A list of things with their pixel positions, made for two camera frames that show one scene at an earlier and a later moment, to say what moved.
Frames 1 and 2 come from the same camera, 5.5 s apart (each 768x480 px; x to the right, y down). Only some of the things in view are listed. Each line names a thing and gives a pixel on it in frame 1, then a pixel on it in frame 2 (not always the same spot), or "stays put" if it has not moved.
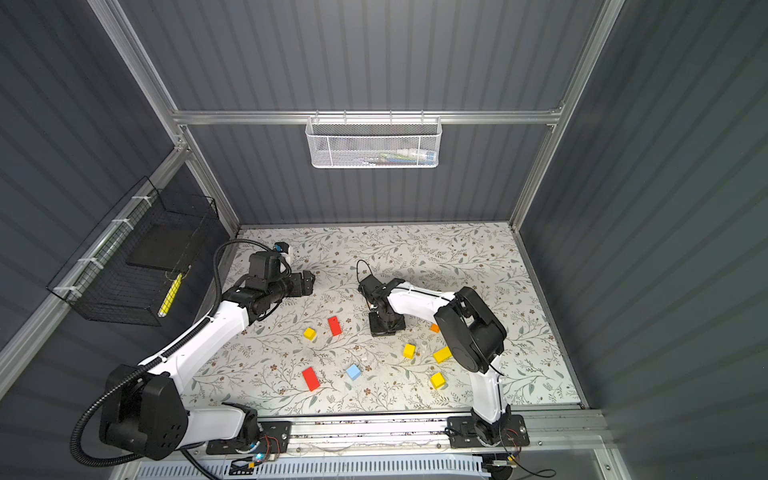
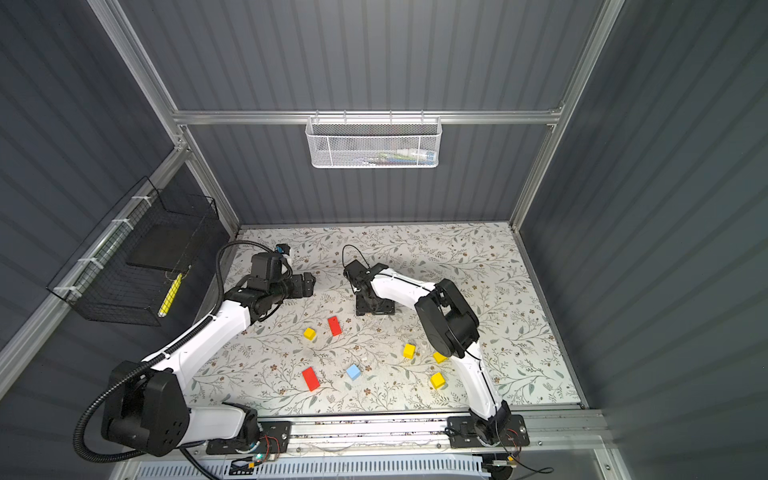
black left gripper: [298, 290] stays put
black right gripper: [377, 330] to [361, 308]
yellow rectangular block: [442, 354] stays put
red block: [335, 325] stays put
